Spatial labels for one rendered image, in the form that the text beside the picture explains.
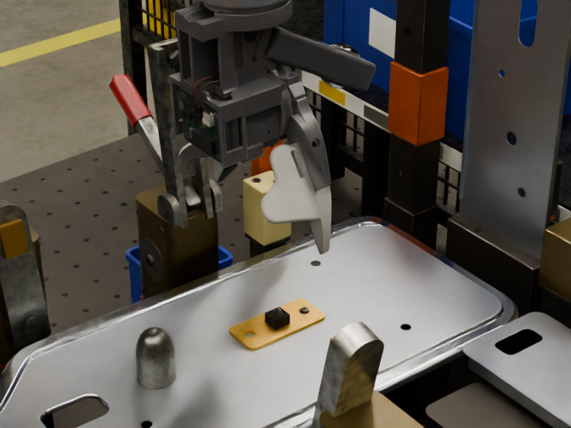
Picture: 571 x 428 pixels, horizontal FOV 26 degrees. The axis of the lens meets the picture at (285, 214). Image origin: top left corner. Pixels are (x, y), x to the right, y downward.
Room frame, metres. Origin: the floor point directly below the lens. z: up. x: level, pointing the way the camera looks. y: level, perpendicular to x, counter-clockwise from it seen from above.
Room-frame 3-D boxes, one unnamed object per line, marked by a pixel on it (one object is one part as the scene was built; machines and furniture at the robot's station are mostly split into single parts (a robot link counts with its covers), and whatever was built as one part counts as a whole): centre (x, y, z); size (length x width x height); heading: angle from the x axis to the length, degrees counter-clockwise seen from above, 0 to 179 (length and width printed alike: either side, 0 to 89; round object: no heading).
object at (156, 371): (0.82, 0.11, 1.02); 0.03 x 0.03 x 0.07
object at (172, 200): (1.00, 0.11, 1.06); 0.03 x 0.01 x 0.03; 37
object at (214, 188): (1.02, 0.07, 1.06); 0.03 x 0.01 x 0.03; 37
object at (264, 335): (0.90, 0.01, 1.01); 0.08 x 0.04 x 0.01; 127
